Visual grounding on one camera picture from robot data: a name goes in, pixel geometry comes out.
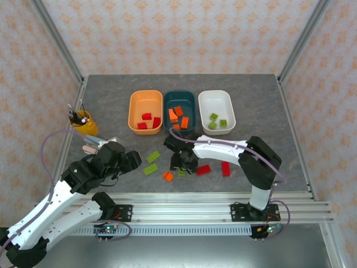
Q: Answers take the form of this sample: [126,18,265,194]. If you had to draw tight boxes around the green eight-stud lego plate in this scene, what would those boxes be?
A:
[146,150,162,164]

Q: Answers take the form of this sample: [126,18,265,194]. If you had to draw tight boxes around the long green lego brick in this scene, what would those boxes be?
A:
[143,163,159,176]

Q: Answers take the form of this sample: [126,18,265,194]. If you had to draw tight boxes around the yellow pen cup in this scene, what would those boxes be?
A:
[69,110,99,137]

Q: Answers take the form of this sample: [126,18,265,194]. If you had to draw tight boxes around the teal plastic container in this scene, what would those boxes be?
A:
[162,90,197,135]

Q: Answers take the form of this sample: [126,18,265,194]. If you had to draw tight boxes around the peach plastic container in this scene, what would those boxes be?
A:
[127,89,163,136]

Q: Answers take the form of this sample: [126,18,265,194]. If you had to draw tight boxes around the white plastic container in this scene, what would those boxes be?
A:
[197,89,237,136]

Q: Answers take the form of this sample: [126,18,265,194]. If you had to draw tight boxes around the right circuit board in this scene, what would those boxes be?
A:
[258,224,281,235]

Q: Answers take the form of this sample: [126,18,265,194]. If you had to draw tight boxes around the aluminium table side rail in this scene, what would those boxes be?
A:
[276,76,319,202]
[50,76,89,196]

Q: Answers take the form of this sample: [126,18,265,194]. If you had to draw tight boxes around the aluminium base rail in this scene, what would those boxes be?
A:
[64,192,334,224]

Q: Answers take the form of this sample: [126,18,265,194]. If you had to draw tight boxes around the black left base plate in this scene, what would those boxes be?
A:
[110,204,133,223]

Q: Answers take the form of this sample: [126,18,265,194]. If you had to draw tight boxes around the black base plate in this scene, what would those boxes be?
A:
[230,203,281,223]
[110,204,133,223]

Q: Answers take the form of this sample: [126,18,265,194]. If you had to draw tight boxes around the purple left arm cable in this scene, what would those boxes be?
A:
[0,130,101,255]

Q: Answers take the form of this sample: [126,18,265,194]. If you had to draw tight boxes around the black-handled tool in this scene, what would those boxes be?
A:
[68,103,78,123]

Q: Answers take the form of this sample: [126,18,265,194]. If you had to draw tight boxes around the slotted grey cable tray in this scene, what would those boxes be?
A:
[68,225,253,237]

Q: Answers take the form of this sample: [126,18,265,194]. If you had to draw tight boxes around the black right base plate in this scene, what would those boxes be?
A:
[230,203,281,223]

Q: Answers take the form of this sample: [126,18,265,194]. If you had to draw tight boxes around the aluminium frame post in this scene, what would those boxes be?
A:
[277,0,332,83]
[29,0,85,84]

